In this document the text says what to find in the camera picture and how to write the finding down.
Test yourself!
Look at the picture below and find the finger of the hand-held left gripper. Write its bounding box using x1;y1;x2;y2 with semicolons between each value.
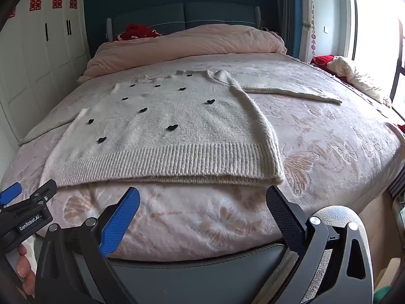
13;179;58;212
0;182;23;208

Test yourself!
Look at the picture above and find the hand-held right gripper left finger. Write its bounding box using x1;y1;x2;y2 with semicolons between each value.
35;187;141;304

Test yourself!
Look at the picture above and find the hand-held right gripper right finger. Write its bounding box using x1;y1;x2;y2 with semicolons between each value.
262;185;374;304

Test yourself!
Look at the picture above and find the cream sweater with black hearts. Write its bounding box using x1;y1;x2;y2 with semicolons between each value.
19;70;343;188

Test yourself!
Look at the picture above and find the person's left hand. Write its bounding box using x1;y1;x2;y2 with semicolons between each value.
15;245;37;296

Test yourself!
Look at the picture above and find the pink butterfly printed blanket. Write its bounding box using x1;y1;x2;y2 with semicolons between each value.
0;52;405;262

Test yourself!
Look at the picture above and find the dark ribbed object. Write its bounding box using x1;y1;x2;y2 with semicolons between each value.
387;168;405;201

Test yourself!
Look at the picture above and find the white wardrobe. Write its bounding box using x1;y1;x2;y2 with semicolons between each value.
0;0;91;146

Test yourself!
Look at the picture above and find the green object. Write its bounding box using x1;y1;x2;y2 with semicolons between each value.
373;285;393;304

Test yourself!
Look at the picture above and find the red cloth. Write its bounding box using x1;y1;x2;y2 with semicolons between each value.
309;55;336;77

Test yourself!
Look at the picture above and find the red pillow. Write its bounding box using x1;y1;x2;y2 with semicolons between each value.
114;23;163;42

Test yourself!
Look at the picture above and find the pink duvet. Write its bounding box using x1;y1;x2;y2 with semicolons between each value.
77;25;288;83

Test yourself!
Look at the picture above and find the grey blue curtain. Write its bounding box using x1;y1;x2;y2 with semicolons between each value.
275;0;312;62

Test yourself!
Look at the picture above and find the blue padded headboard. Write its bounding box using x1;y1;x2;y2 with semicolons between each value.
106;2;263;40

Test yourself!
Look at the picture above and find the window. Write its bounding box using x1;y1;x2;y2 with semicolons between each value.
350;0;405;108

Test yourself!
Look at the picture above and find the hanging red ornament string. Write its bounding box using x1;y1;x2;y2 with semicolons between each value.
309;0;317;58

